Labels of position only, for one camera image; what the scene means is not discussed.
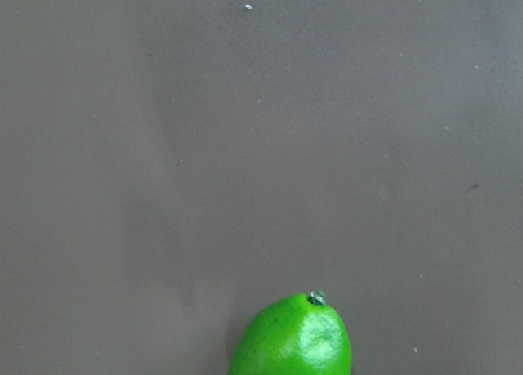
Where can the green lime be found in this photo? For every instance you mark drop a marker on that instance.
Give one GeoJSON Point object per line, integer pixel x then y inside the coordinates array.
{"type": "Point", "coordinates": [299, 334]}

